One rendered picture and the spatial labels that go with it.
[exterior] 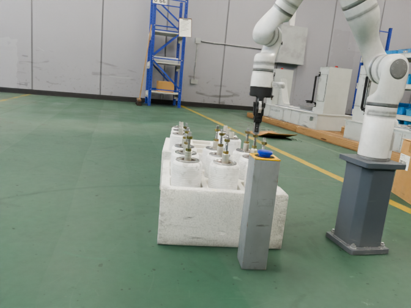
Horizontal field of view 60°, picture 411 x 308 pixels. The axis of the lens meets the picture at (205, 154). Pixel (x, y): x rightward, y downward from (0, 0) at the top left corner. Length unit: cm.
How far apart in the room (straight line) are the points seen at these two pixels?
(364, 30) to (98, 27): 639
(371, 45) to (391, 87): 14
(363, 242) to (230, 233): 44
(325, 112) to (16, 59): 543
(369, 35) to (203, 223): 75
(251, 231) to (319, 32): 768
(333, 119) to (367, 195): 323
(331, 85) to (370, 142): 316
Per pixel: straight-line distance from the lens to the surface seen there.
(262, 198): 96
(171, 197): 107
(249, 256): 102
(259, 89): 121
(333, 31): 868
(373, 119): 122
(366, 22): 120
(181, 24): 670
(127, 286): 93
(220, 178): 109
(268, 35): 121
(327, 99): 435
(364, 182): 122
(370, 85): 375
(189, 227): 110
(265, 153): 95
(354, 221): 126
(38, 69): 736
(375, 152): 123
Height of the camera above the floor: 49
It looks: 11 degrees down
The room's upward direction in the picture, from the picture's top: 5 degrees clockwise
